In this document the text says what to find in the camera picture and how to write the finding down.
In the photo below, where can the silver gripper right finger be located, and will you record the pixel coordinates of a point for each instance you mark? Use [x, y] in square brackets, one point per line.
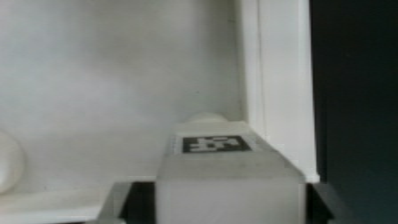
[326, 209]

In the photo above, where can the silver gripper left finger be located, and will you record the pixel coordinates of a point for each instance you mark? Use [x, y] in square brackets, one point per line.
[128, 207]

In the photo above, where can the white table leg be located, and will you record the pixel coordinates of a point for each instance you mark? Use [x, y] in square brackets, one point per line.
[228, 183]

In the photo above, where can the white square table top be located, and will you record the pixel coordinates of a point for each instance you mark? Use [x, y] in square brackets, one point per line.
[116, 66]

